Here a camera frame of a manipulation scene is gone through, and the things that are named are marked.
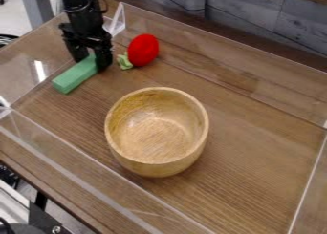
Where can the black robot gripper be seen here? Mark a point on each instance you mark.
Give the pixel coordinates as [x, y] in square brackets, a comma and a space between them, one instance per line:
[83, 33]

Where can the green rectangular stick block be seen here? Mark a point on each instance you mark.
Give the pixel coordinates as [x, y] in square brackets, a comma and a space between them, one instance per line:
[70, 79]

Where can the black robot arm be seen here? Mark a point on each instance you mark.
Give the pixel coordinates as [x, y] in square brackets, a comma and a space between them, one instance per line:
[86, 4]

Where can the light wooden bowl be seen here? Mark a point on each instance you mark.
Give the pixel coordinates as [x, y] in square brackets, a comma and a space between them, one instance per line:
[156, 129]

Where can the red plush strawberry toy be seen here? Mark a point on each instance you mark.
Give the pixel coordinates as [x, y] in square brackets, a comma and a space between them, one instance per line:
[142, 52]

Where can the grey table leg post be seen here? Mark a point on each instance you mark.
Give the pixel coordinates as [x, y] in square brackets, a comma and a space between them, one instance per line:
[39, 11]

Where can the black clamp with cable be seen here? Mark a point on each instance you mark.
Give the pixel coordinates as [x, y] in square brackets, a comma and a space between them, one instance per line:
[27, 219]

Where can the clear acrylic tray wall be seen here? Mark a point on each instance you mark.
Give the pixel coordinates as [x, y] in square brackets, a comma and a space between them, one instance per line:
[258, 181]

